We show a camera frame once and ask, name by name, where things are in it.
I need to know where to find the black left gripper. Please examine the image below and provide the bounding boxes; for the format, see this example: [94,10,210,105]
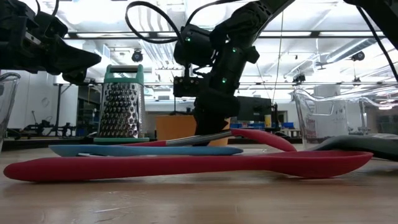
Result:
[0,0,102,85]

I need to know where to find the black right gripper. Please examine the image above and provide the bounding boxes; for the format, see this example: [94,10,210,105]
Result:
[194,90,241,137]

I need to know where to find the red slotted spoon steel handle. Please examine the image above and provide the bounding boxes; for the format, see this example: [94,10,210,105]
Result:
[119,128,298,152]

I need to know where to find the red silicone spoon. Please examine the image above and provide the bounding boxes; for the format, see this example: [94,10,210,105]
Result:
[3,151,374,183]

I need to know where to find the blue silicone spoon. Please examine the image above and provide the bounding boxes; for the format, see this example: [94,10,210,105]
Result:
[49,144,244,157]

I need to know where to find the black nylon turner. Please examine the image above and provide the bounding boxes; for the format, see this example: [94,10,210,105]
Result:
[306,134,398,162]

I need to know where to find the black computer monitor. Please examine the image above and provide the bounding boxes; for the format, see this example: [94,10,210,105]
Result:
[238,95,273,123]

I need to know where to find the orange plastic bin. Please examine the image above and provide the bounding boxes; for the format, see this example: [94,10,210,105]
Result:
[155,114,231,147]

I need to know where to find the dark shelf unit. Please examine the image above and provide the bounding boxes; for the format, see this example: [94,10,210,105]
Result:
[76,85,102,138]

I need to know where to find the black metal stand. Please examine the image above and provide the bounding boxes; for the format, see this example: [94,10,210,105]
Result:
[52,82,78,138]

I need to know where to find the black floor machine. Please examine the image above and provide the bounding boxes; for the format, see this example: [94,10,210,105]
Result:
[6,119,76,139]

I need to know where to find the glass measuring cup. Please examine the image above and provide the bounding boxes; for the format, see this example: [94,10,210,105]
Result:
[0,72,21,151]

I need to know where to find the clear plastic container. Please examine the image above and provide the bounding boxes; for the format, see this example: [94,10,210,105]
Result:
[294,85,398,151]

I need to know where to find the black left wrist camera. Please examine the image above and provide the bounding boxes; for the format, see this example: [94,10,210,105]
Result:
[33,11,68,40]

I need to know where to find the black overhead frame bar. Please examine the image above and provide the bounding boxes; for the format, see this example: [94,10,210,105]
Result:
[63,30,386,40]

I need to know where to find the steel box grater teal handle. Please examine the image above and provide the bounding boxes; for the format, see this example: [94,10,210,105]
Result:
[93,64,150,144]

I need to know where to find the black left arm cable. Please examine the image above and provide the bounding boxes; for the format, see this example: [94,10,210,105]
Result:
[34,0,60,16]

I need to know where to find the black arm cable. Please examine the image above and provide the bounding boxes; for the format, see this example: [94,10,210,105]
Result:
[124,0,187,45]
[356,6,398,82]
[34,0,60,16]

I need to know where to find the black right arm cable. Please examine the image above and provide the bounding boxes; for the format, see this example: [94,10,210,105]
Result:
[356,6,398,82]
[124,0,187,45]

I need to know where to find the thin hanging cord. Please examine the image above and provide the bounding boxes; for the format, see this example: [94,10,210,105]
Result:
[272,12,284,103]

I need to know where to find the black table edge rail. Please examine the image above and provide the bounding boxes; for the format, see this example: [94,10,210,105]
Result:
[0,136,308,152]

